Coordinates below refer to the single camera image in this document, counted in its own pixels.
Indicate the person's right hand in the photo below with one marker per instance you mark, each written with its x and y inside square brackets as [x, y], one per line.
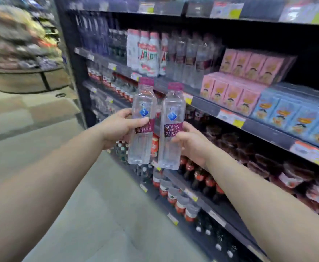
[196, 145]

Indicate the person's left hand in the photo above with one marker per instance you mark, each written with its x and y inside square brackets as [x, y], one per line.
[115, 128]

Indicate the person's right forearm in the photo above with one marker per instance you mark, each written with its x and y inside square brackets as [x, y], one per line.
[271, 215]

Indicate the purple-capped clear soda bottle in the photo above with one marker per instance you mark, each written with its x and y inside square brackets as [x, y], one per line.
[171, 106]
[144, 100]

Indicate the group of red fruit cups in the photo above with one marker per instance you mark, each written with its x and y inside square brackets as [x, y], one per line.
[293, 174]

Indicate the row of purple-capped soda bottles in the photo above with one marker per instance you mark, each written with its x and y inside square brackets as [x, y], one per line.
[189, 60]

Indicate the row of pink-capped white bottles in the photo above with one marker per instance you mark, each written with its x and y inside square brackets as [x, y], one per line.
[148, 57]

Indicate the row of clear plastic bottles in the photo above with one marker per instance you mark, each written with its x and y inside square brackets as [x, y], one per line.
[100, 105]

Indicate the row of blue tinted bottles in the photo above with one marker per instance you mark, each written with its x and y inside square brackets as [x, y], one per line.
[94, 35]

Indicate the row of dark white-capped bottles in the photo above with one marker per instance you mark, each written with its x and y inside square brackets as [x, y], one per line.
[121, 151]

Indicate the wooden display table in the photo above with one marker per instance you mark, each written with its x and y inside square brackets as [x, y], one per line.
[17, 81]

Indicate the stack of pink milk cartons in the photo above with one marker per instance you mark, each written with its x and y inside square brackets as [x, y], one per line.
[230, 92]

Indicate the row of small red bottles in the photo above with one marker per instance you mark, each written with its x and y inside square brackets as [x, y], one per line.
[154, 145]

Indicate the stack of blue milk cartons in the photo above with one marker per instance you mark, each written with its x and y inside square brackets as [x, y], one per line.
[285, 117]

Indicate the blurred display goods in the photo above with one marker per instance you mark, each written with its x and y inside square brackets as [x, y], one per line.
[12, 38]

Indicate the person's left forearm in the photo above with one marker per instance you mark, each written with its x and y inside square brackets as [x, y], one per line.
[39, 193]

